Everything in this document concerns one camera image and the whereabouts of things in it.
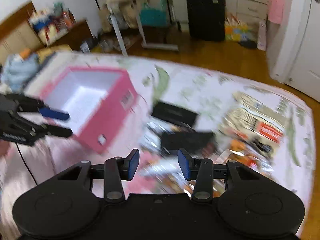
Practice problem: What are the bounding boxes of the white rolling desk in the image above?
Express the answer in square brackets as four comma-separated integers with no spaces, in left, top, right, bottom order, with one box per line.
[105,0,188,55]

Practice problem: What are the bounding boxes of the floral bed sheet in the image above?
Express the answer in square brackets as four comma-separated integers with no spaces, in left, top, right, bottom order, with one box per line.
[1,52,315,239]

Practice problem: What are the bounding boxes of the colourful toy box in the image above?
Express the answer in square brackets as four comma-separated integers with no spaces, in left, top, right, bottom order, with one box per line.
[225,14,249,42]

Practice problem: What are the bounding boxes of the teal bag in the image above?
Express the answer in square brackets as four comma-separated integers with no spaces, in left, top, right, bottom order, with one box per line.
[139,6,168,27]

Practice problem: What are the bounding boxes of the wooden nightstand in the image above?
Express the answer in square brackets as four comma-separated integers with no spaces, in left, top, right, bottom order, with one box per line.
[47,20,93,51]

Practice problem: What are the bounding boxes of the pink hanging bag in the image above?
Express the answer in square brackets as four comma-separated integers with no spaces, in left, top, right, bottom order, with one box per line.
[267,0,284,24]

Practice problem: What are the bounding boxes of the black suitcase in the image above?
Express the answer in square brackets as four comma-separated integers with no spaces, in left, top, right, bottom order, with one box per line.
[186,0,226,42]

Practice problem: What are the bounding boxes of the cream noodle snack bag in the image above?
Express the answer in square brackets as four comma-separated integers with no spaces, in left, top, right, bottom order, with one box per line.
[218,91,286,160]

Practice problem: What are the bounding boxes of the white wardrobe door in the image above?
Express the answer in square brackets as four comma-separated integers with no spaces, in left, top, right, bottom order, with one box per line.
[267,0,319,101]

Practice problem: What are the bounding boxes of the pink storage box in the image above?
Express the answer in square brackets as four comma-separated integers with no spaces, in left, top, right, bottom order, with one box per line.
[34,67,137,153]

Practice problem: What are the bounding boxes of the light blue cloth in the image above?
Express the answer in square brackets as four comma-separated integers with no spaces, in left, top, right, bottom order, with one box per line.
[1,54,40,93]

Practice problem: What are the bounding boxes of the black snack packet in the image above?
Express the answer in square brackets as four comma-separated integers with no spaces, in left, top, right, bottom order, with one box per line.
[161,132,215,153]
[151,101,198,128]

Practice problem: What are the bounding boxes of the black cable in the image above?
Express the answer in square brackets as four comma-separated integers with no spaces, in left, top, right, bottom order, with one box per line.
[15,143,38,186]

